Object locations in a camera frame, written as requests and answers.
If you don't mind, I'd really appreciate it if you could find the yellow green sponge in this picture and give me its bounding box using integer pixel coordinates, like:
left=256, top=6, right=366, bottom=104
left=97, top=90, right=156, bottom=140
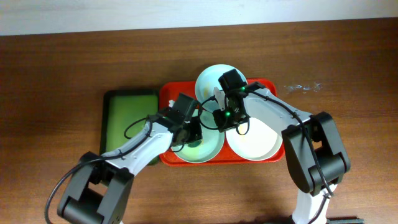
left=188, top=139, right=203, bottom=148

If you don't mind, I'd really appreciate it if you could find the light green plate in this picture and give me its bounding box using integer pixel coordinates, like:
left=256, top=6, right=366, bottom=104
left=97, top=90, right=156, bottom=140
left=170, top=109, right=224, bottom=163

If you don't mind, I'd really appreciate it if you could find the white plate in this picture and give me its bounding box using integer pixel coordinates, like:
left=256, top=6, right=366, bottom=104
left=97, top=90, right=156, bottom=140
left=225, top=118, right=282, bottom=161

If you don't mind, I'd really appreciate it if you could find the light blue plate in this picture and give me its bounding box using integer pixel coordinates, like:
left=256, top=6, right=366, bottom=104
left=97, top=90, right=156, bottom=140
left=195, top=64, right=247, bottom=113

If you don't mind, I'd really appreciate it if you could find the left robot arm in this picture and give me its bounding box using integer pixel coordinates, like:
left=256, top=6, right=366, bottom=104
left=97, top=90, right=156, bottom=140
left=57, top=93, right=201, bottom=223

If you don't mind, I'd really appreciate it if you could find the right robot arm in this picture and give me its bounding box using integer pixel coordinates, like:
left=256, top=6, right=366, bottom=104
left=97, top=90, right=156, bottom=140
left=213, top=69, right=351, bottom=223

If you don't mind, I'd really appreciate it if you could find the red serving tray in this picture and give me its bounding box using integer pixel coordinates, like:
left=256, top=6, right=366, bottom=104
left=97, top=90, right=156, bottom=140
left=159, top=81, right=285, bottom=167

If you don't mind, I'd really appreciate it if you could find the green water tray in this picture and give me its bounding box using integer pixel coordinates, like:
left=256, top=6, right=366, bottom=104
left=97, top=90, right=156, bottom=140
left=99, top=89, right=159, bottom=154

